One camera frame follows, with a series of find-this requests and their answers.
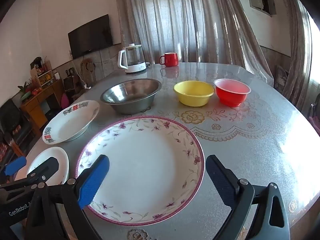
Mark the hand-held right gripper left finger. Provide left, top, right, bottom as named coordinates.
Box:
left=25, top=154, right=110, bottom=240

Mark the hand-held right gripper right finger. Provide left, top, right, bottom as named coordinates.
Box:
left=205, top=154, right=290, bottom=240

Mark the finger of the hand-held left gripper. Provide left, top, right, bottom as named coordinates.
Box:
left=0, top=156, right=27, bottom=180
left=0, top=157, right=60, bottom=193

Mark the small white rose plate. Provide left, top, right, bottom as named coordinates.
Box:
left=26, top=147, right=70, bottom=186

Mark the scalloped plate with red print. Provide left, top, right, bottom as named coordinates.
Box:
left=42, top=100, right=100, bottom=145

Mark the large pink-rimmed floral plate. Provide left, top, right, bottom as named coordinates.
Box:
left=75, top=116, right=205, bottom=227

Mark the red plastic bowl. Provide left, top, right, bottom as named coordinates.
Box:
left=214, top=78, right=251, bottom=107

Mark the yellow plastic bowl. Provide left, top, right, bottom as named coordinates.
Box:
left=173, top=80, right=215, bottom=107

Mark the stainless steel bowl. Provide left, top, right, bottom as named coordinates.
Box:
left=100, top=78, right=162, bottom=115

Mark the black chair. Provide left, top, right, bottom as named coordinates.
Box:
left=0, top=99, right=33, bottom=155

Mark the wooden desk cabinet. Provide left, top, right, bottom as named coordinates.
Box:
left=20, top=79, right=65, bottom=137

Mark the green potted plant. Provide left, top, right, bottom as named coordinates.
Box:
left=17, top=82, right=33, bottom=100

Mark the small dark appliance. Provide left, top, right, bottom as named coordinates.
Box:
left=62, top=76, right=75, bottom=92

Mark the small wooden shelf rack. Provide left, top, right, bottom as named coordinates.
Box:
left=30, top=60, right=54, bottom=88

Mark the woven wooden chair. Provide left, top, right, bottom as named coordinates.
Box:
left=80, top=58, right=97, bottom=87

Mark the cluttered bag pile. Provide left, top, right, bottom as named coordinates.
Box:
left=275, top=65, right=290, bottom=90

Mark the white glass electric kettle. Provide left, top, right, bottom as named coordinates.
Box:
left=118, top=44, right=148, bottom=74

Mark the red mug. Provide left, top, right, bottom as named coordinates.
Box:
left=159, top=52, right=179, bottom=67

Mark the beige window curtain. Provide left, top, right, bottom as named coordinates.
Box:
left=280, top=0, right=315, bottom=108

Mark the beige sheer curtain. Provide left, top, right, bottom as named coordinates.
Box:
left=115, top=0, right=274, bottom=88

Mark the black wall television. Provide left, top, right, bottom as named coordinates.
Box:
left=68, top=14, right=113, bottom=59

